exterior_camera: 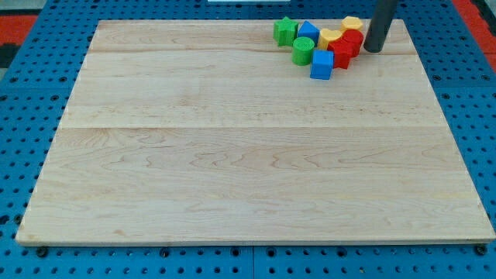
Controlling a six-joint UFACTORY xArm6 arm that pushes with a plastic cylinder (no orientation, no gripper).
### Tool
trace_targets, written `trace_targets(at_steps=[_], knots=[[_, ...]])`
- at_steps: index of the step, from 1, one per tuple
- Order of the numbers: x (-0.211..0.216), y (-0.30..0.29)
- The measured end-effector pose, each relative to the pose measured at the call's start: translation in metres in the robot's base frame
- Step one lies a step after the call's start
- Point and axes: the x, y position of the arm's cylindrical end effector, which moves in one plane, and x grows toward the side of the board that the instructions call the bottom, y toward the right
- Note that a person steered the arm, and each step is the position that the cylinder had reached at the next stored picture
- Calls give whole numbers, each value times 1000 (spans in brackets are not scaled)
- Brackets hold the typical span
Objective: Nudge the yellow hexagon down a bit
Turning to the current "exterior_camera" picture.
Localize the blue triangle block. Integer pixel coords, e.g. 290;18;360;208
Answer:
297;20;320;45

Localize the red star block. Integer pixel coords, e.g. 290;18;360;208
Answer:
327;40;353;69

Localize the green star block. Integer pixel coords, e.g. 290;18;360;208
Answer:
273;16;298;47

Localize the red cylinder block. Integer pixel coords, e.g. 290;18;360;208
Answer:
342;29;364;57

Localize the blue cube block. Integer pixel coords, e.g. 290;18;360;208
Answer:
310;50;334;80

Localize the light wooden board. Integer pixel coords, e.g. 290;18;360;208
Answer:
16;19;495;246

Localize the yellow hexagon block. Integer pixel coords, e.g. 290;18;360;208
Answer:
340;15;363;32

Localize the yellow heart block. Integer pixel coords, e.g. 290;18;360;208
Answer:
317;28;343;50

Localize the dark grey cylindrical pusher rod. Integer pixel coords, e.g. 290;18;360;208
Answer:
363;0;398;53

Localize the green cylinder block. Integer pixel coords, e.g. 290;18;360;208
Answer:
291;36;315;66

